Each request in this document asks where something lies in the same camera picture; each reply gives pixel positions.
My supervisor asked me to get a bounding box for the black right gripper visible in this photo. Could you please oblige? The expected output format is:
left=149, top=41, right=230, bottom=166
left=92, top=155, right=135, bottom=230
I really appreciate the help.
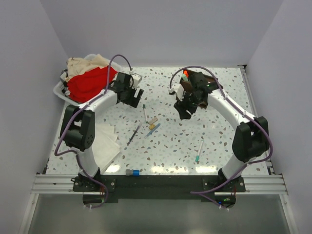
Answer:
left=174, top=90, right=204, bottom=120

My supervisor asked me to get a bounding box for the green capped white marker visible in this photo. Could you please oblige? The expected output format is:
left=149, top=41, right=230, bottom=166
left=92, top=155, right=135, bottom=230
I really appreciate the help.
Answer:
left=143, top=104, right=148, bottom=123

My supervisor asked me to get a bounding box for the beige eraser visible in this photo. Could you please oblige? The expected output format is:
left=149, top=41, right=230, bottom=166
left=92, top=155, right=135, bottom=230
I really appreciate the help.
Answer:
left=148, top=117, right=158, bottom=125

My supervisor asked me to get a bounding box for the blue pen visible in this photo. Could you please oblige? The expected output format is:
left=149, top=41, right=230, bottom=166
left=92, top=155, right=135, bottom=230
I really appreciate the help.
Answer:
left=144, top=123, right=161, bottom=138

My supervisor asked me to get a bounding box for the teal capped white marker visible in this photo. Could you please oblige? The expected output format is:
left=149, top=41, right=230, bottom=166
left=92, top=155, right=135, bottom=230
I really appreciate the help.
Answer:
left=195, top=140, right=204, bottom=162

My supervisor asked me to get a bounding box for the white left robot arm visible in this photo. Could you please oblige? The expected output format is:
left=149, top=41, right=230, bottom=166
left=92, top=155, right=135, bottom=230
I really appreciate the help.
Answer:
left=54, top=72, right=144, bottom=191

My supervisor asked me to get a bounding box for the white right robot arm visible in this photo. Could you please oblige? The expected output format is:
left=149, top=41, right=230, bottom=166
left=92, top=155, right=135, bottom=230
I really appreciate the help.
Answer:
left=169, top=69, right=270, bottom=192

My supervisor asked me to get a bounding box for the brown wooden desk organizer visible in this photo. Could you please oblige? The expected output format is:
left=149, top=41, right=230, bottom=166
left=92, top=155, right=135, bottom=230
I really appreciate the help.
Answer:
left=180, top=69, right=219, bottom=112

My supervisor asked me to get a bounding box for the light green highlighter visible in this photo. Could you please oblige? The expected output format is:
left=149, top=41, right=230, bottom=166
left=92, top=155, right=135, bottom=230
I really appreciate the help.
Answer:
left=181, top=74, right=189, bottom=82

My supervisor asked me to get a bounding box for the purple black pen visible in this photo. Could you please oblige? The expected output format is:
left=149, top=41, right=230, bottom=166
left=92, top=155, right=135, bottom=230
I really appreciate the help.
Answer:
left=127, top=122, right=142, bottom=146

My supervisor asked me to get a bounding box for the red cloth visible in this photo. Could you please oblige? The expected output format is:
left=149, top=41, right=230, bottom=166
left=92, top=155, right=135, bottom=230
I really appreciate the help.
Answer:
left=67, top=67, right=117, bottom=103

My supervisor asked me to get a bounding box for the white folded cloth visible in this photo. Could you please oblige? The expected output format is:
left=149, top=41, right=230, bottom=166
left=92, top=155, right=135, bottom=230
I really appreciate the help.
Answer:
left=92, top=122, right=120, bottom=174

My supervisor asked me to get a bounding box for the beige cloth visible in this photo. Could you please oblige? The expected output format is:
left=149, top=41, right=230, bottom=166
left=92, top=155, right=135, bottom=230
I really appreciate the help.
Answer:
left=65, top=54, right=110, bottom=82

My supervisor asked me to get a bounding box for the white plastic basket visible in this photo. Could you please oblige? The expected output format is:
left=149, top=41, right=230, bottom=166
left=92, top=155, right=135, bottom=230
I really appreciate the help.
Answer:
left=53, top=54, right=122, bottom=105

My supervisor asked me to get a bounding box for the grey blue cylinder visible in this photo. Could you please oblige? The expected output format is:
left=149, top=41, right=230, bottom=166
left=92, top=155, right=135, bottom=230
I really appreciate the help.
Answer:
left=126, top=169, right=140, bottom=176

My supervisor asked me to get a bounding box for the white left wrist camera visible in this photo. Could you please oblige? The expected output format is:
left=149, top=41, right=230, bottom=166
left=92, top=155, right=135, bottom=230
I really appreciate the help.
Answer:
left=130, top=73, right=142, bottom=89

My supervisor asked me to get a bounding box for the aluminium right side rail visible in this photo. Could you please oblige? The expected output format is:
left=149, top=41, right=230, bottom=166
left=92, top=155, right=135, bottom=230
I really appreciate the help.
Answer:
left=237, top=64, right=273, bottom=174

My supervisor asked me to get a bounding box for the aluminium rail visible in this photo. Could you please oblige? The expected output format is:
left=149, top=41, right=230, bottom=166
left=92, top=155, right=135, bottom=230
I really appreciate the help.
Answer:
left=237, top=64, right=273, bottom=174
left=31, top=175, right=288, bottom=195

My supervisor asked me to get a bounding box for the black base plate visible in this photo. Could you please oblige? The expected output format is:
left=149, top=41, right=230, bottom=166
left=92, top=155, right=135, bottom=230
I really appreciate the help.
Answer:
left=72, top=174, right=246, bottom=204

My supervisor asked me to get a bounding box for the aluminium front rail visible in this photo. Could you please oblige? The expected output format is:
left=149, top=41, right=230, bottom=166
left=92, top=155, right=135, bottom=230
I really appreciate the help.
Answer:
left=31, top=175, right=288, bottom=195

